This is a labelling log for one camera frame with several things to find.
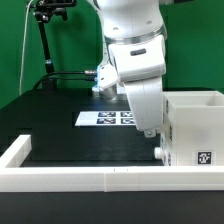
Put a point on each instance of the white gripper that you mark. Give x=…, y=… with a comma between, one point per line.
x=145, y=100

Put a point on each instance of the white drawer cabinet box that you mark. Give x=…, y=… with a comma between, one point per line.
x=197, y=118

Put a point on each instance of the white drawer tray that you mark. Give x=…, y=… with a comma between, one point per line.
x=163, y=155
x=167, y=135

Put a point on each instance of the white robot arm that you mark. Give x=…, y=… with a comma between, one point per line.
x=133, y=40

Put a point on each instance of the white base tag plate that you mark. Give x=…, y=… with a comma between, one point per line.
x=105, y=118

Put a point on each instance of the white U-shaped border frame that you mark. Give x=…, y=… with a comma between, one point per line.
x=15, y=178

